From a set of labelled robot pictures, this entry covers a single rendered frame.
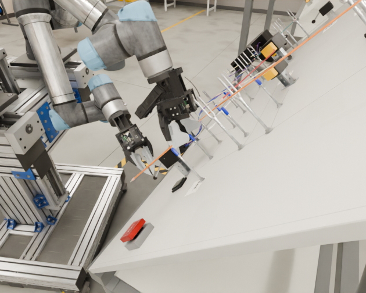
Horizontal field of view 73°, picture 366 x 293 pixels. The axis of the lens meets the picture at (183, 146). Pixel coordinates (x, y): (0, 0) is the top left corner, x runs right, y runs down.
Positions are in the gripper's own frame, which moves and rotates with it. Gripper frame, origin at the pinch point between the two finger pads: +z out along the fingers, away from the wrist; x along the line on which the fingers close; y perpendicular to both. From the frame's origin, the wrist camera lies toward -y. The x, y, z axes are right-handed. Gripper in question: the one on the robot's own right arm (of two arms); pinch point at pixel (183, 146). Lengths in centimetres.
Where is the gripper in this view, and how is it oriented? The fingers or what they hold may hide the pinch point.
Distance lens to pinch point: 67.7
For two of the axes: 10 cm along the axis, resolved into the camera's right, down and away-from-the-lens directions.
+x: 3.8, -4.8, 7.9
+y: 8.5, -1.5, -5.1
